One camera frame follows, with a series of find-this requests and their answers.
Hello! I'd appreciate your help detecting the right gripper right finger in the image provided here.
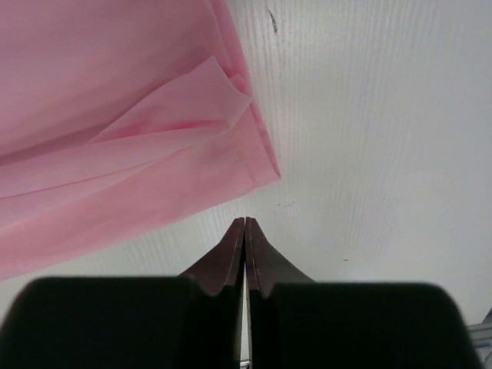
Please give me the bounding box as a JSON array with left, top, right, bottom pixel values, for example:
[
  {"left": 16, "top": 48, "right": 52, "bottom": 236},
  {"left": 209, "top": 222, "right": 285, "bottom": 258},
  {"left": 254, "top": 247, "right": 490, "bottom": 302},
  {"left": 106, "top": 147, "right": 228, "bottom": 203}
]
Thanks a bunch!
[{"left": 244, "top": 217, "right": 314, "bottom": 368}]

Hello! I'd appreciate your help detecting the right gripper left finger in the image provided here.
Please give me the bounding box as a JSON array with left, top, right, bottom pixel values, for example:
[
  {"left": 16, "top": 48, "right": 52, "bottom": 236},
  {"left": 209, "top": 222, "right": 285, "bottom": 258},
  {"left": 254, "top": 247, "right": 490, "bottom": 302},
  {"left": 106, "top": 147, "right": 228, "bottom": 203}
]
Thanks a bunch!
[{"left": 177, "top": 218, "right": 245, "bottom": 368}]

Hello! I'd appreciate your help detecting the pink t shirt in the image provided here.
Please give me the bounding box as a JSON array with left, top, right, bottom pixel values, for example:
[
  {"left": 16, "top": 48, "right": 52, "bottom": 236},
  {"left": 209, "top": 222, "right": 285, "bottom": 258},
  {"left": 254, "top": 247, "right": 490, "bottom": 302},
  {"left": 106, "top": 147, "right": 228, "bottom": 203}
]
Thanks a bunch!
[{"left": 1, "top": 1, "right": 281, "bottom": 279}]

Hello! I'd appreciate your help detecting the aluminium mounting rail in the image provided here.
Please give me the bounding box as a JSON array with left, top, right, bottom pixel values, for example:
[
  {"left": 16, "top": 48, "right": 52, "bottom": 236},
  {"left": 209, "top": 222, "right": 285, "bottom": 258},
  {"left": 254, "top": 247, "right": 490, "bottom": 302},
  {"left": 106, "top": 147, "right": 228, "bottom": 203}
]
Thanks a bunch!
[{"left": 467, "top": 321, "right": 491, "bottom": 368}]

